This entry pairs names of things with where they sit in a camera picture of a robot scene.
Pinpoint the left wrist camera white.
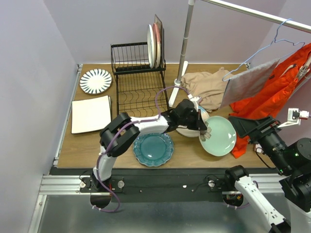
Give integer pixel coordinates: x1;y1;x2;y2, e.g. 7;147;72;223
188;94;203;105

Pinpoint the black wire dish rack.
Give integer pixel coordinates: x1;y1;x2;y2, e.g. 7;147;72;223
111;28;169;117

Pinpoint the silver clothes rack stand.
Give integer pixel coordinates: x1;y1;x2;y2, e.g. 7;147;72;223
168;0;311;107

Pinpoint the aluminium rail frame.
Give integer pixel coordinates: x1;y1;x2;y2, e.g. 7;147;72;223
26;64;311;233

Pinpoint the beige cloth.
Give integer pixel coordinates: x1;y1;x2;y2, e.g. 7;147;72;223
181;67;233;112

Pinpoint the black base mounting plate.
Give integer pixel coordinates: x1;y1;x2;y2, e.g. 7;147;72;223
80;167;258;203

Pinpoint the teal scalloped plate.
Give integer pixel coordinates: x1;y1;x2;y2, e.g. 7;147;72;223
133;133;174;167

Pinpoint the mint green plate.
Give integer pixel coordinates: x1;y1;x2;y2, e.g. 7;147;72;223
199;116;237;157

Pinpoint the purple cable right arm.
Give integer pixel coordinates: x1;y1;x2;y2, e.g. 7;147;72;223
227;180;311;209

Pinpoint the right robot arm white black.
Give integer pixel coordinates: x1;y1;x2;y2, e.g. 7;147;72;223
223;116;311;233

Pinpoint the pink plate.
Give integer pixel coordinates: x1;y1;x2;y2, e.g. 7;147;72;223
153;23;161;68

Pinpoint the orange garment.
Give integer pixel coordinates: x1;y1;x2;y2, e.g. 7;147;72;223
228;42;311;160

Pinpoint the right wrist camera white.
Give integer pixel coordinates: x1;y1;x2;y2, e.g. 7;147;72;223
278;108;311;128

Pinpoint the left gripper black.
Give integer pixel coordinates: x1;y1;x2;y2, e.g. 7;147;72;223
177;109;207;131

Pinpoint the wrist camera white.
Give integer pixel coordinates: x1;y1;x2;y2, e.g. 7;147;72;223
278;108;311;128
188;94;203;105

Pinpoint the beige plate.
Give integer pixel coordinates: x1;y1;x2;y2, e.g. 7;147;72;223
176;106;209;138

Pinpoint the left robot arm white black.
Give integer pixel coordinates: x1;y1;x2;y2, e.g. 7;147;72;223
91;97;207;192

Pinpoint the white blue striped plate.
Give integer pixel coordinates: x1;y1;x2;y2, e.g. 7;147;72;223
79;68;112;95

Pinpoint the grey cloth on hanger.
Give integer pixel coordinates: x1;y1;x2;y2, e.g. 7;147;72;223
220;58;280;108

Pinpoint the blue wire hanger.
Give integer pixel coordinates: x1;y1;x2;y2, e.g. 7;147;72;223
222;18;305;83

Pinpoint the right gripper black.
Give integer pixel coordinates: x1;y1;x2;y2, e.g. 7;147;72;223
229;112;293;172

